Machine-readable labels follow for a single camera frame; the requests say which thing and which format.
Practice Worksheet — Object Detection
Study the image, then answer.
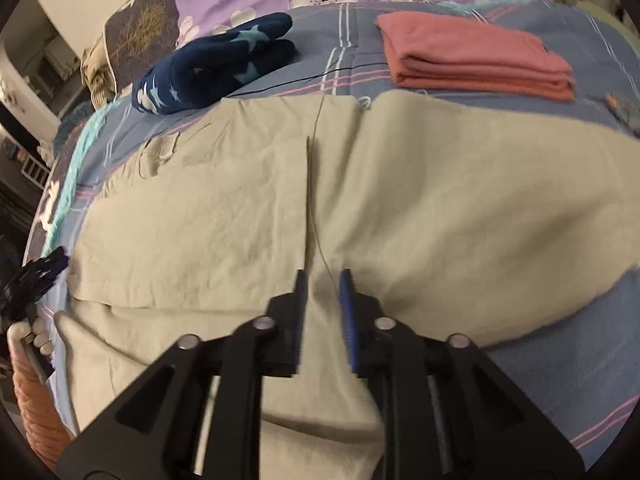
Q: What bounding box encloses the beige long sleeve shirt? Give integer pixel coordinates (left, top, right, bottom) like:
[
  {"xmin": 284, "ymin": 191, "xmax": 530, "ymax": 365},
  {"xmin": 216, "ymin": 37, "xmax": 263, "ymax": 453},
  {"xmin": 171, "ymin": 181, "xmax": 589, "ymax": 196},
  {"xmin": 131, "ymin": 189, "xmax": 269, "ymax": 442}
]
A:
[{"xmin": 53, "ymin": 90, "xmax": 640, "ymax": 480}]

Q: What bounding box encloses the left pink sleeve forearm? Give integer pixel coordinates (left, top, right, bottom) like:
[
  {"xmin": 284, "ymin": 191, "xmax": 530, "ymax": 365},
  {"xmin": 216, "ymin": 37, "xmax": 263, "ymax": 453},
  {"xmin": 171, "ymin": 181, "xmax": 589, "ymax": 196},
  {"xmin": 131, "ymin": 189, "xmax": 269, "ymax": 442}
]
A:
[{"xmin": 11, "ymin": 354, "xmax": 72, "ymax": 470}]

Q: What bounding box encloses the left white gloved hand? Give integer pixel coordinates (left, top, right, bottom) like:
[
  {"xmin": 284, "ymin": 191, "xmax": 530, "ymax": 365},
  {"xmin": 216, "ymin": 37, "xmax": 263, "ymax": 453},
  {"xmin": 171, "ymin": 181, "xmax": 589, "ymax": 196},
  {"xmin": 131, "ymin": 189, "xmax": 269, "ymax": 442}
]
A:
[{"xmin": 8, "ymin": 316, "xmax": 54, "ymax": 382}]

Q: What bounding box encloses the white ladder rack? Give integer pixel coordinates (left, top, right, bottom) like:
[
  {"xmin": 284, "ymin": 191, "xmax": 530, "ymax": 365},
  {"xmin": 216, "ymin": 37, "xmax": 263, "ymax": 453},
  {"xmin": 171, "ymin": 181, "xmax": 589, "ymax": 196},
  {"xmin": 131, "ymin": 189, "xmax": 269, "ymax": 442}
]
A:
[{"xmin": 21, "ymin": 153, "xmax": 50, "ymax": 190}]

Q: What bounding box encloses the teal and deer quilt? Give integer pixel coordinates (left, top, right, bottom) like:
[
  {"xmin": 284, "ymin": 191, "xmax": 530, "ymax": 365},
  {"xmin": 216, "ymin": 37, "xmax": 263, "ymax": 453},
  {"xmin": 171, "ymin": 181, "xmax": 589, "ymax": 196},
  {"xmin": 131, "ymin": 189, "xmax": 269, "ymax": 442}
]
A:
[{"xmin": 24, "ymin": 100, "xmax": 119, "ymax": 262}]

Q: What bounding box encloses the beige crumpled cloth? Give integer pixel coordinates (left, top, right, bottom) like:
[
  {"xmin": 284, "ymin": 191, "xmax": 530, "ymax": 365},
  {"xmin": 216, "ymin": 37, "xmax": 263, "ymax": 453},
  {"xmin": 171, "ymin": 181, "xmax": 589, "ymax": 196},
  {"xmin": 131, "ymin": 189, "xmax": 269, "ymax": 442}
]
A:
[{"xmin": 80, "ymin": 36, "xmax": 116, "ymax": 110}]

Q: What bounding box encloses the navy star fleece garment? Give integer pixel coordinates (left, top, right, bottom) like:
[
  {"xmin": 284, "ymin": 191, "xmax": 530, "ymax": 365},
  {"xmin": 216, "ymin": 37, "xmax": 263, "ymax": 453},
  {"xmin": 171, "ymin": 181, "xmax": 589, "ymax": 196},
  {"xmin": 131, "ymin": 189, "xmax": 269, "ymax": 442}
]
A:
[{"xmin": 131, "ymin": 12, "xmax": 296, "ymax": 115}]

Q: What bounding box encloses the dark tree pattern pillow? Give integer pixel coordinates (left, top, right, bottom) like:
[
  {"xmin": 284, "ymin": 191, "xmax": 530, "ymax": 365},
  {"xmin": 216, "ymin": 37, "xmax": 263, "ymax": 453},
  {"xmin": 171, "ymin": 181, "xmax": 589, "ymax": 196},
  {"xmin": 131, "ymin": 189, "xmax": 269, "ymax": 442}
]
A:
[{"xmin": 104, "ymin": 0, "xmax": 179, "ymax": 92}]

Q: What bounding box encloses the floral patterned small garment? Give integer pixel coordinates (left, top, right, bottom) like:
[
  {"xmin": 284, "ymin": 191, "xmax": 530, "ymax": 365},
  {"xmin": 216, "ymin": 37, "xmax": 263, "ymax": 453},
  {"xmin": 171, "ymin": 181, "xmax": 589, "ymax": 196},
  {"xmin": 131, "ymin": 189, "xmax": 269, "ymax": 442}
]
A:
[{"xmin": 605, "ymin": 93, "xmax": 640, "ymax": 136}]

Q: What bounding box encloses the folded pink garment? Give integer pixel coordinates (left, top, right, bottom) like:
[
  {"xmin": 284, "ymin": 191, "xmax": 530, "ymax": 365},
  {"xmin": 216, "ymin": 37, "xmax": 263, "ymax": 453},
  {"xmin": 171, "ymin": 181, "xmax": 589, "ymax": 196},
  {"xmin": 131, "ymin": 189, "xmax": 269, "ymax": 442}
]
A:
[{"xmin": 376, "ymin": 11, "xmax": 575, "ymax": 102}]

